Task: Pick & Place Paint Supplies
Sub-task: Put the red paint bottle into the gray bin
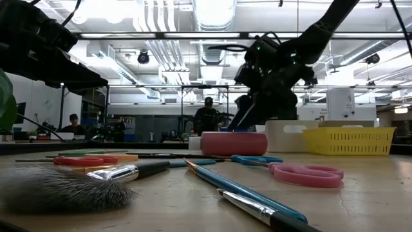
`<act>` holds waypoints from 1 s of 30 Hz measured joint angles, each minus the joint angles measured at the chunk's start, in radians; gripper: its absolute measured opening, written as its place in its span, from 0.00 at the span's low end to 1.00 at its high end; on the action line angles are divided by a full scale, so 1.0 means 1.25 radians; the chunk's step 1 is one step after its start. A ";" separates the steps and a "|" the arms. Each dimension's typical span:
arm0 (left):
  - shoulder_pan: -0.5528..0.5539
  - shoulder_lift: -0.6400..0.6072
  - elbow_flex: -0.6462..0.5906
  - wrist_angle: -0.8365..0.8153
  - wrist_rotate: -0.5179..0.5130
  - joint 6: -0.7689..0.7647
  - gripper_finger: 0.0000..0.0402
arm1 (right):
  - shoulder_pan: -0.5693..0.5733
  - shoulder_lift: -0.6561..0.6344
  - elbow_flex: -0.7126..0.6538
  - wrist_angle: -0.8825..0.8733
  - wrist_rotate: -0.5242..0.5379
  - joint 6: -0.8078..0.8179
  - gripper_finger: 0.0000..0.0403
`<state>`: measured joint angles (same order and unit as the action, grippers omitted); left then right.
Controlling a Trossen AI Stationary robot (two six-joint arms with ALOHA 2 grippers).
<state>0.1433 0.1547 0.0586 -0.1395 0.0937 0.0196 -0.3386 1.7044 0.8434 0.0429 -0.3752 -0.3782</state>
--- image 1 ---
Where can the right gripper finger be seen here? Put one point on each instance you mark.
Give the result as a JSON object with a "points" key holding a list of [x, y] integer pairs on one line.
{"points": [[243, 108], [277, 109]]}

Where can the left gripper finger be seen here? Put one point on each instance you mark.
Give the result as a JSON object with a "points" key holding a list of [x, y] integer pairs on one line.
{"points": [[77, 75], [87, 89]]}

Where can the pink paint bottle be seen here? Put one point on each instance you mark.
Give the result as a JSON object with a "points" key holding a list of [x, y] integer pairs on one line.
{"points": [[235, 144]]}

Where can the thick blue paintbrush gold ferrule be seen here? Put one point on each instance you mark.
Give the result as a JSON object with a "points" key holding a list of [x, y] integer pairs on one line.
{"points": [[244, 193]]}

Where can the black paintbrush silver ferrule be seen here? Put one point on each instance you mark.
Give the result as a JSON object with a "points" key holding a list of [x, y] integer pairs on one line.
{"points": [[283, 222]]}

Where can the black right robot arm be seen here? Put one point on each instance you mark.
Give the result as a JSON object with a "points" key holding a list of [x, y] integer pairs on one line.
{"points": [[322, 29]]}

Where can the white plastic bin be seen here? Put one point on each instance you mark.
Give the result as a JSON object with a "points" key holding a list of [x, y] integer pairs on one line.
{"points": [[277, 141]]}

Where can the person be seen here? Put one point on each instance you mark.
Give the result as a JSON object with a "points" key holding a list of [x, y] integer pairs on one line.
{"points": [[207, 120], [74, 127], [117, 129]]}

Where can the green leafy plant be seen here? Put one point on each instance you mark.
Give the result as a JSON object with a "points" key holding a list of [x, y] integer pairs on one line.
{"points": [[6, 106]]}

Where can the yellow plastic basket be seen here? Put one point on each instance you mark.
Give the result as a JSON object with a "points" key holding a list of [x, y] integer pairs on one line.
{"points": [[347, 130]]}

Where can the thin black paintbrush white lettering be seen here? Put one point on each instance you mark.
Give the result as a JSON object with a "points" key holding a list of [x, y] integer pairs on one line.
{"points": [[151, 153]]}

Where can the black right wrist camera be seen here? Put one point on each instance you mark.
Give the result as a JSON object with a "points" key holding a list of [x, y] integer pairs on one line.
{"points": [[262, 48]]}

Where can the black workstation frame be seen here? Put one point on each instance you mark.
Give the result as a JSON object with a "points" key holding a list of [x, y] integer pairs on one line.
{"points": [[204, 86]]}

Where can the black aluminium rig frame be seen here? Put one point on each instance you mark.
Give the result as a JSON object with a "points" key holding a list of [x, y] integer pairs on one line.
{"points": [[48, 147]]}

